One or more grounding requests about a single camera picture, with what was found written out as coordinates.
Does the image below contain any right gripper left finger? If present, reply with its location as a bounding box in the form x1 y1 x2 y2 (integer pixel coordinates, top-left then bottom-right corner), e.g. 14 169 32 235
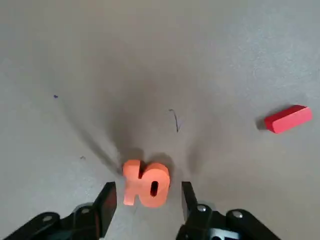
0 181 118 240

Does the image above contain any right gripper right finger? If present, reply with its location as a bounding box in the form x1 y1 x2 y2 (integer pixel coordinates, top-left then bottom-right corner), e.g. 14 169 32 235
176 180 282 240

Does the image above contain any red rectangular block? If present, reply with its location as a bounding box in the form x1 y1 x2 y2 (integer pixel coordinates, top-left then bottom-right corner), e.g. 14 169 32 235
263 104 313 135

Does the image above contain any orange number ten piece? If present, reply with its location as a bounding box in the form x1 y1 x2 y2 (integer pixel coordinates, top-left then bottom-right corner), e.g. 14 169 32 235
121 159 171 209

